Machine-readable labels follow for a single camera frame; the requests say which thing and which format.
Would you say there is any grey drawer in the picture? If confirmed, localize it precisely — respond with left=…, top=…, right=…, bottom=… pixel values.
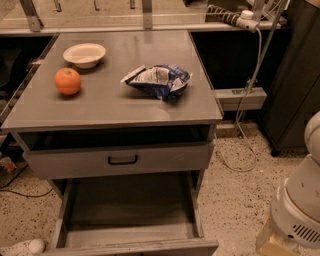
left=20, top=125, right=213, bottom=179
left=41, top=172, right=218, bottom=256

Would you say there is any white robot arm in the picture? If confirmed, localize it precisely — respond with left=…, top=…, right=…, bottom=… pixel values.
left=255, top=112, right=320, bottom=256

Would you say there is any grey drawer cabinet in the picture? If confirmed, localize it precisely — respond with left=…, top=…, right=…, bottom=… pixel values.
left=2, top=30, right=222, bottom=188

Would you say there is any grey top drawer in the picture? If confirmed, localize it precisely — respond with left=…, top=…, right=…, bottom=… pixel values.
left=20, top=125, right=213, bottom=179

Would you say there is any dark grey side cabinet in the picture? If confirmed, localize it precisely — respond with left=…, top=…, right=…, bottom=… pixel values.
left=258, top=0, right=320, bottom=157

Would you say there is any blue white chip bag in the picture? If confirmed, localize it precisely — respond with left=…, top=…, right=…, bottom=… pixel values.
left=121, top=64, right=192, bottom=100

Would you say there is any white power strip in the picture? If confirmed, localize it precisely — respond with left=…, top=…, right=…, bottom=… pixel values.
left=207, top=4, right=258, bottom=33

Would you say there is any white sneaker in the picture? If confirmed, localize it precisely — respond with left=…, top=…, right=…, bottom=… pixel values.
left=0, top=239, right=46, bottom=256

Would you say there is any orange fruit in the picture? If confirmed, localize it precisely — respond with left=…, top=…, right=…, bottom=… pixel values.
left=54, top=68, right=81, bottom=95

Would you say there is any white paper bowl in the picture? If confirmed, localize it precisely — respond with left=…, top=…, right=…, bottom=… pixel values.
left=63, top=43, right=106, bottom=69

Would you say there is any grey back workbench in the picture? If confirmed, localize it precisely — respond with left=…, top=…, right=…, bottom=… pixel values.
left=0, top=0, right=287, bottom=35

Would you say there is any white power cable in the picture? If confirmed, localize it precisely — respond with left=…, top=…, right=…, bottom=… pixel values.
left=214, top=27, right=264, bottom=173

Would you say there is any black floor cable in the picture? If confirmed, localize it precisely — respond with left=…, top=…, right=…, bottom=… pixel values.
left=0, top=163, right=54, bottom=199

